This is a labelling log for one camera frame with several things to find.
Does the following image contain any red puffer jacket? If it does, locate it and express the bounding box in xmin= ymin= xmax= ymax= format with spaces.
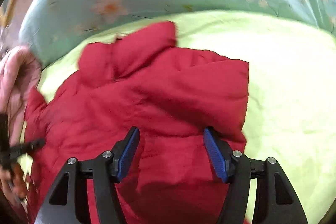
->
xmin=25 ymin=22 xmax=249 ymax=223

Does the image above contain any person's left hand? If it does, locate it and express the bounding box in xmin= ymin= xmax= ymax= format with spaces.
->
xmin=1 ymin=162 xmax=28 ymax=205

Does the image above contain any pink quilted blanket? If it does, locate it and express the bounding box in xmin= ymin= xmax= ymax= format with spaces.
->
xmin=1 ymin=46 xmax=41 ymax=145

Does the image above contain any light green bed quilt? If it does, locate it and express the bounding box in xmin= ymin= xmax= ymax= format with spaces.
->
xmin=36 ymin=11 xmax=335 ymax=223

